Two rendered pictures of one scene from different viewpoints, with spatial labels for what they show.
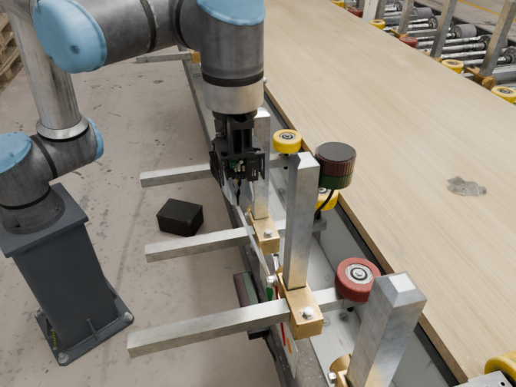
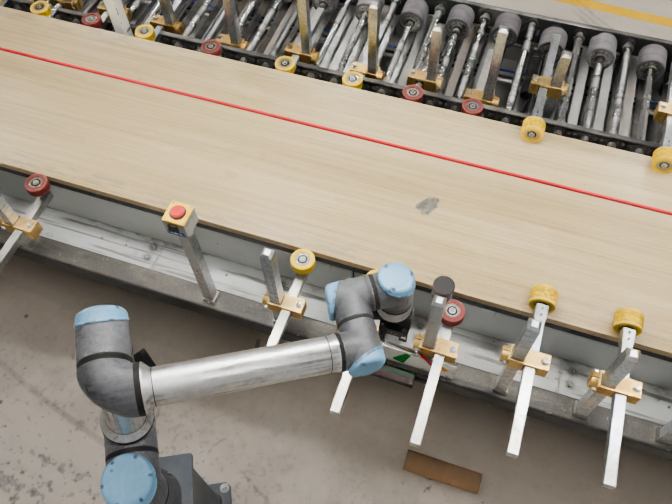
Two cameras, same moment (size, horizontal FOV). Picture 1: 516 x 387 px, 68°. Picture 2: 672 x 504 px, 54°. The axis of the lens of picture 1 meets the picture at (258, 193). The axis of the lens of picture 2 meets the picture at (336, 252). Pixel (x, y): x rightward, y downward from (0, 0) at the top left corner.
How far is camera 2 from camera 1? 1.49 m
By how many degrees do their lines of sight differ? 40
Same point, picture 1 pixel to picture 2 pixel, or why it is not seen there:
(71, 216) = (181, 467)
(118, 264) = not seen: hidden behind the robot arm
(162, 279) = (199, 438)
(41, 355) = not seen: outside the picture
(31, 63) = not seen: hidden behind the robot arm
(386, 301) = (535, 332)
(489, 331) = (512, 284)
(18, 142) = (134, 464)
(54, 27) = (374, 364)
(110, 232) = (85, 464)
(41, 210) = (172, 486)
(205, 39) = (400, 304)
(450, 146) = (386, 174)
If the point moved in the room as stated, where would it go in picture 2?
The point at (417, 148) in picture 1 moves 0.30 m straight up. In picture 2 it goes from (374, 194) to (377, 135)
